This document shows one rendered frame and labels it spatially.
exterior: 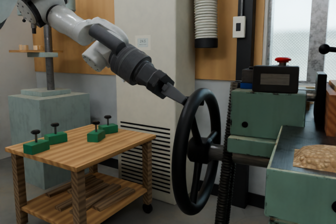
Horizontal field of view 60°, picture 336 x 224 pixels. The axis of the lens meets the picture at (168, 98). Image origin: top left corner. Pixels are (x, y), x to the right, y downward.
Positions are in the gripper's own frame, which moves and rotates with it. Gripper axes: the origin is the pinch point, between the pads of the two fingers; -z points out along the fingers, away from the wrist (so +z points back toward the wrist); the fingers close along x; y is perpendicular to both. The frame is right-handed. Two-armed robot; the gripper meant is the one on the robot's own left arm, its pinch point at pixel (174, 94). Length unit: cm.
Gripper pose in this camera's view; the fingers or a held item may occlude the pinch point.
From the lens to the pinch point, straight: 71.8
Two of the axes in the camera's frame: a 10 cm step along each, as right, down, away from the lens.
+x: -2.4, -1.6, -9.6
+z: -7.8, -5.5, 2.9
